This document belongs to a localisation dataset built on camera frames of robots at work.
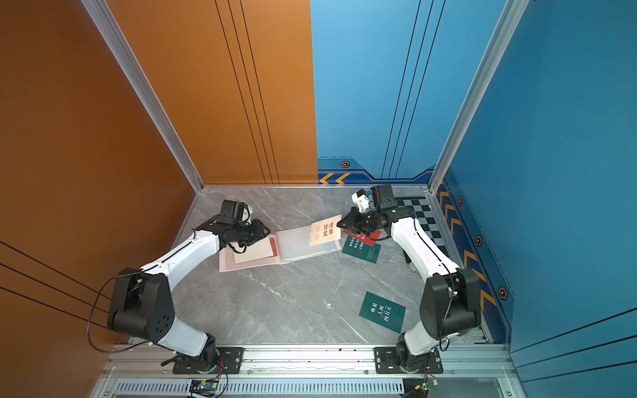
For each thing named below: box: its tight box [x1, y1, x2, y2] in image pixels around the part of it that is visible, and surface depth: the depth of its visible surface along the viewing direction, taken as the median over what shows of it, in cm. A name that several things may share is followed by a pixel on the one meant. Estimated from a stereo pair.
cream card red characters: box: [309, 213, 342, 247], surface depth 86 cm
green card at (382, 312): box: [358, 291, 407, 335], surface depth 84 cm
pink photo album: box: [218, 225, 342, 273], surface depth 97 cm
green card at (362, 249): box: [341, 235, 382, 264], surface depth 101 cm
